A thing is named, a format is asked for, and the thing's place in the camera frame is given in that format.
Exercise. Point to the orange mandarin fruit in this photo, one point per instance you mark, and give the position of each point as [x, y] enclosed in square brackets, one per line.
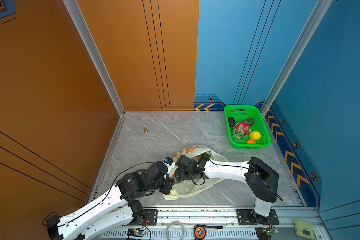
[251, 142]

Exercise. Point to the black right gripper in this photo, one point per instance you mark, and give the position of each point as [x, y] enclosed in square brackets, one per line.
[180, 174]

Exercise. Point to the green circuit board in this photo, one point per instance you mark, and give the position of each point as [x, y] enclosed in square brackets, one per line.
[136, 234]
[266, 233]

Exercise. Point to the dark purple black fruit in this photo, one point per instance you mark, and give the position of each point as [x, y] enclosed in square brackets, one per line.
[232, 122]

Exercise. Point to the pink dragon fruit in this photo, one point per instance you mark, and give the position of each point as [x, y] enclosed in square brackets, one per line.
[240, 130]

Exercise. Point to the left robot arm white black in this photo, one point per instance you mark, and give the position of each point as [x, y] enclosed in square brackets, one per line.
[119, 206]

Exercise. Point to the orange black tape measure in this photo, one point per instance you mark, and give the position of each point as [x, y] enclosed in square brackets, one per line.
[200, 231]

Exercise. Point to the green avocado fruit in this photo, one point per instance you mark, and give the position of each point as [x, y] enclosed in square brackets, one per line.
[251, 121]

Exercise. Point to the green plastic mesh basket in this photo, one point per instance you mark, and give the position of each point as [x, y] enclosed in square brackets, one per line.
[241, 113]

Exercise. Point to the yellowish translucent plastic bag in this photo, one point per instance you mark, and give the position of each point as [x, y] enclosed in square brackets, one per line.
[188, 188]

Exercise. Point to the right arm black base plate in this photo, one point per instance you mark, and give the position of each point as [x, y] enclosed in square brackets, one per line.
[249, 217]

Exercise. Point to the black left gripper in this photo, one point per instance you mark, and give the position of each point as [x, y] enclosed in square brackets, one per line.
[170, 182]

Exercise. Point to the green circuit board left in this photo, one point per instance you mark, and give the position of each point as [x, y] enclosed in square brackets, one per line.
[136, 234]

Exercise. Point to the green circuit board right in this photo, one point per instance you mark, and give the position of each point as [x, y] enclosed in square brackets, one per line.
[266, 233]

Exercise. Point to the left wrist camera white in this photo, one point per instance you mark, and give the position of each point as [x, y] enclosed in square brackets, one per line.
[169, 162]

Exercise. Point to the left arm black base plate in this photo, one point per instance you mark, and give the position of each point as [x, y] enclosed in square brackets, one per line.
[150, 217]

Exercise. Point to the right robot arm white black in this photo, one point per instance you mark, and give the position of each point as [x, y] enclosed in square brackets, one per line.
[261, 178]

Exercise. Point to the yellow lemon fruit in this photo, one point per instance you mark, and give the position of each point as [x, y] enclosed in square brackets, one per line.
[255, 135]

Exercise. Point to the light green switch box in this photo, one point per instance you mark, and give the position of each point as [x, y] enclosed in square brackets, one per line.
[304, 230]

